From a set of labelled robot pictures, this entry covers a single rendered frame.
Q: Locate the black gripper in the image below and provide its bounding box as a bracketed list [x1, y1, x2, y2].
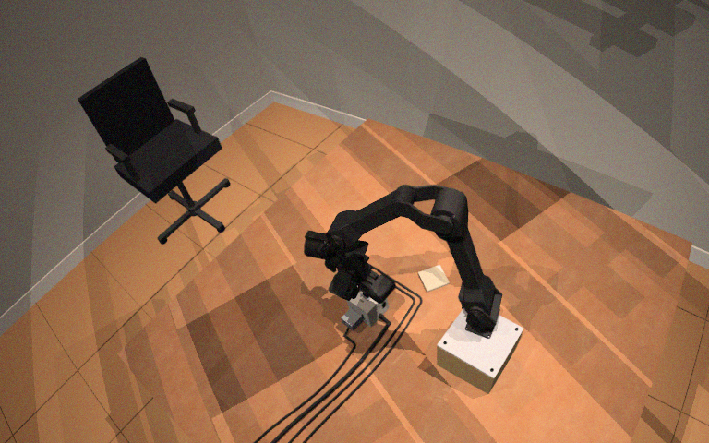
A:
[325, 255, 396, 304]

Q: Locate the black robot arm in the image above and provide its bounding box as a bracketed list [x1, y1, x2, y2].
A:
[304, 185, 502, 339]

